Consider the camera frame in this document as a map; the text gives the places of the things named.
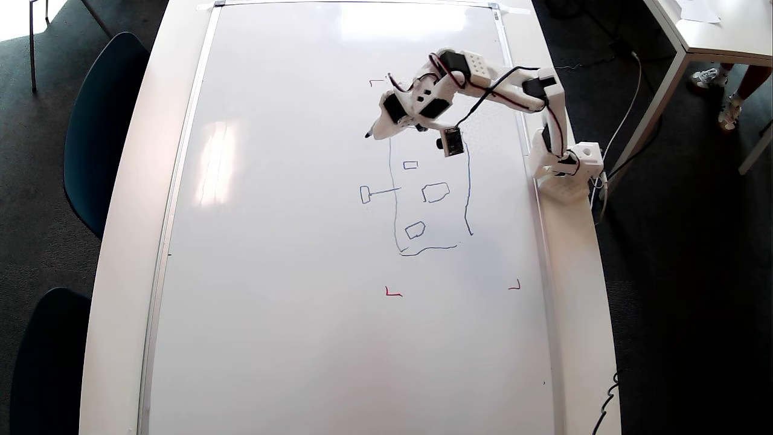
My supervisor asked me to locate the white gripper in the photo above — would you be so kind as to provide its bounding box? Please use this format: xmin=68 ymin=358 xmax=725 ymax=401
xmin=371 ymin=82 xmax=452 ymax=140

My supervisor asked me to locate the large white whiteboard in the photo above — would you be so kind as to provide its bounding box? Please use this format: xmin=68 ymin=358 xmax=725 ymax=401
xmin=138 ymin=0 xmax=565 ymax=435

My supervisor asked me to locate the dark blue chair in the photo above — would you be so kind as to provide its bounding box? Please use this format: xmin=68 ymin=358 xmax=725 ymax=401
xmin=9 ymin=287 xmax=92 ymax=435
xmin=63 ymin=31 xmax=152 ymax=239

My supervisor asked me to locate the white sneaker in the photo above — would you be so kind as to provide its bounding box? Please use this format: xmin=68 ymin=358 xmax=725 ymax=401
xmin=719 ymin=94 xmax=743 ymax=131
xmin=691 ymin=68 xmax=728 ymax=90

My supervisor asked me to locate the grey metal furniture leg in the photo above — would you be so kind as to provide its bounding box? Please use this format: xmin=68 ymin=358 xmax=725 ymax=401
xmin=29 ymin=0 xmax=52 ymax=92
xmin=82 ymin=0 xmax=112 ymax=38

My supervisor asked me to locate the white paper sheet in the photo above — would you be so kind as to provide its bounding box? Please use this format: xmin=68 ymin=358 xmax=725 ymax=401
xmin=673 ymin=0 xmax=722 ymax=24

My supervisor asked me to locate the white side table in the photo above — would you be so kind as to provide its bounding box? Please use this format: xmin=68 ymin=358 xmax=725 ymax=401
xmin=607 ymin=0 xmax=773 ymax=197

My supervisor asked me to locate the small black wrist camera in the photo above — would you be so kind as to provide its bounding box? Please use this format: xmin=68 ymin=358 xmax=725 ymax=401
xmin=436 ymin=126 xmax=466 ymax=158

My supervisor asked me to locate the black camera cable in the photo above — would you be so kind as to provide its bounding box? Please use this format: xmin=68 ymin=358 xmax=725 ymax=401
xmin=454 ymin=65 xmax=541 ymax=131

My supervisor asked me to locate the red and black servo cable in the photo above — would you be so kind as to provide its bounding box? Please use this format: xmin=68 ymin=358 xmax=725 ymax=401
xmin=388 ymin=53 xmax=565 ymax=159

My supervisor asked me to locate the thin black power cable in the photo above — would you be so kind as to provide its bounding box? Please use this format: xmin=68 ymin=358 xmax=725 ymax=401
xmin=554 ymin=56 xmax=623 ymax=74

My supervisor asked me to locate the coiled black cable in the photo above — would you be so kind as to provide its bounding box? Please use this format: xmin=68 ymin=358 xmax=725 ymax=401
xmin=592 ymin=370 xmax=621 ymax=435

